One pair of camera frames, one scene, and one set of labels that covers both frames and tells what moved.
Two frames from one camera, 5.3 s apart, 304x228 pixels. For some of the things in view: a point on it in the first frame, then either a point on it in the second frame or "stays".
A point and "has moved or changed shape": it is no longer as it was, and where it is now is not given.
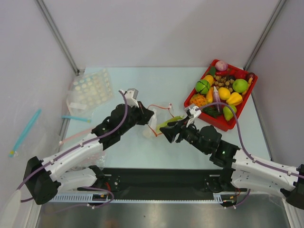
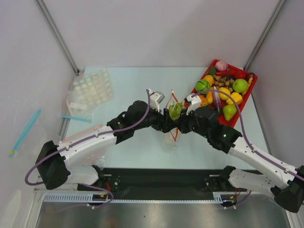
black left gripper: (145, 114) -> (163, 122)
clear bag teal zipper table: (77, 118) stays
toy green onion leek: (165, 124) has moved or changed shape
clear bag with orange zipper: (161, 115) has moved or changed shape
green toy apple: (240, 85) stays
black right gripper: (178, 132) -> (184, 122)
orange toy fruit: (210, 78) stays
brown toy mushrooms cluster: (223, 82) stays
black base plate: (163, 184) stays
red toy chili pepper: (226, 73) stays
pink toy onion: (221, 66) stays
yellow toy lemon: (224, 93) stays
